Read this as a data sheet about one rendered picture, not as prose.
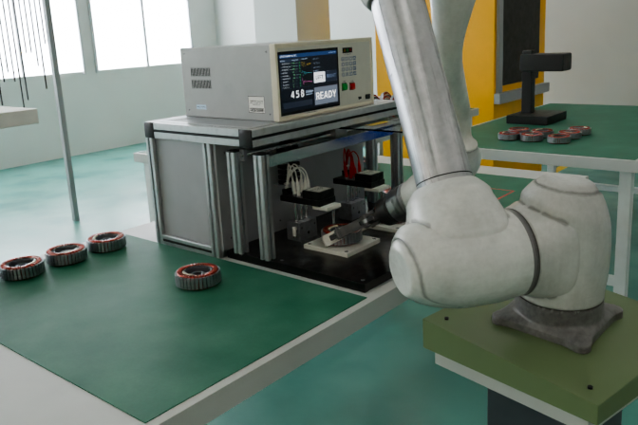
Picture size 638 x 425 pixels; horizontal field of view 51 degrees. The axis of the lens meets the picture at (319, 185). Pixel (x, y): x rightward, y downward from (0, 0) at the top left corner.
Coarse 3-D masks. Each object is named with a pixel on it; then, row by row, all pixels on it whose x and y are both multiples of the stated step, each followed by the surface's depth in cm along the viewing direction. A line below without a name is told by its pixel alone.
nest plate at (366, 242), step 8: (320, 240) 185; (368, 240) 182; (376, 240) 182; (304, 248) 182; (312, 248) 180; (320, 248) 178; (328, 248) 178; (336, 248) 177; (344, 248) 177; (352, 248) 177; (360, 248) 177; (344, 256) 174
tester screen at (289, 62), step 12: (288, 60) 177; (300, 60) 181; (312, 60) 185; (324, 60) 189; (336, 60) 193; (288, 72) 178; (300, 72) 182; (312, 72) 186; (288, 84) 178; (300, 84) 182; (312, 84) 186; (324, 84) 190; (288, 96) 179; (312, 96) 187; (300, 108) 183
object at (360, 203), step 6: (354, 198) 210; (360, 198) 211; (342, 204) 207; (348, 204) 205; (354, 204) 206; (360, 204) 208; (342, 210) 208; (348, 210) 206; (354, 210) 206; (360, 210) 209; (342, 216) 208; (348, 216) 206; (354, 216) 207; (360, 216) 209
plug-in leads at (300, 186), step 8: (288, 168) 188; (296, 168) 188; (288, 176) 188; (296, 176) 185; (304, 176) 187; (288, 184) 189; (296, 184) 185; (304, 184) 187; (288, 192) 189; (296, 192) 186
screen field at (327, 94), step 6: (336, 84) 194; (318, 90) 188; (324, 90) 190; (330, 90) 192; (336, 90) 194; (318, 96) 188; (324, 96) 190; (330, 96) 193; (336, 96) 195; (318, 102) 189; (324, 102) 191
